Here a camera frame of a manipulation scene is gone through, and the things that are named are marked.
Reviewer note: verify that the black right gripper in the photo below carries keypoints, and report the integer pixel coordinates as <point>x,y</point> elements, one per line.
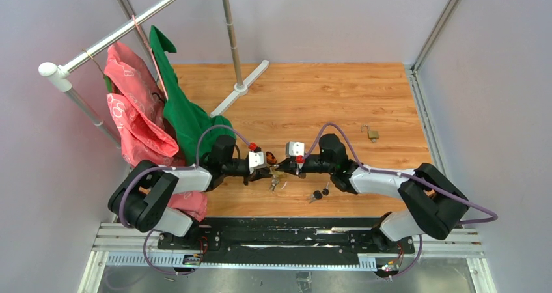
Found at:
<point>288,166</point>

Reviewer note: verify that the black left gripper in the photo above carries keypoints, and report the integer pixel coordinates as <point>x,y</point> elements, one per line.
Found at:
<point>256,175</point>

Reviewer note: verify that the orange black Opel padlock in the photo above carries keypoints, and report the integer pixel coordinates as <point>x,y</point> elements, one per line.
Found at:
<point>270,158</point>

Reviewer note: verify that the black-headed key bunch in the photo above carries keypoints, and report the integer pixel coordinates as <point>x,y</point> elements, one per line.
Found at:
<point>319,194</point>

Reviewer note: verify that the small brass padlock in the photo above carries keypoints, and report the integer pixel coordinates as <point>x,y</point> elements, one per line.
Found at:
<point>373,135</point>

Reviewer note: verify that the large brass padlock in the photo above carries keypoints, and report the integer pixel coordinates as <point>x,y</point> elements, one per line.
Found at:
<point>277,174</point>

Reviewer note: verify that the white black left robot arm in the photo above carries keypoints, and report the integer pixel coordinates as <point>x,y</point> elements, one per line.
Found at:
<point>142,200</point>

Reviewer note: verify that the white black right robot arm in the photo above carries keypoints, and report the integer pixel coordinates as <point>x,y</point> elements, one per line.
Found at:
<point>433,202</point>

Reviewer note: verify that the green garment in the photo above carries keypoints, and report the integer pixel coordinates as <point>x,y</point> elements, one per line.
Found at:
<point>192,125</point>

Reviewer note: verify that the pink patterned garment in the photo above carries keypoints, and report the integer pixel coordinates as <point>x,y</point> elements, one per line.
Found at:
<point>137,110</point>

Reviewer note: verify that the white metal clothes rack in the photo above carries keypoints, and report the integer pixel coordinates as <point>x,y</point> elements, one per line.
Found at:
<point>57,75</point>

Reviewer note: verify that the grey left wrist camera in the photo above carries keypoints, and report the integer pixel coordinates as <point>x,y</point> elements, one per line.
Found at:
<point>256,160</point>

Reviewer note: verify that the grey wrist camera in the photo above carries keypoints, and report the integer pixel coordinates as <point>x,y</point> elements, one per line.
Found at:
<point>256,160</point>
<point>294,149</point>

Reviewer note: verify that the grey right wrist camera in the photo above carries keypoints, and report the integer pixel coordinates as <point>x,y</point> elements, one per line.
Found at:
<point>294,149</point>

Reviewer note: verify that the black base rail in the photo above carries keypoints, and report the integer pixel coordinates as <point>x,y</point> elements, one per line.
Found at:
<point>311,244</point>

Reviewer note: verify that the aluminium frame post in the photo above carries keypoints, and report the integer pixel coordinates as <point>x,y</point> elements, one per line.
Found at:
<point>435,23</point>

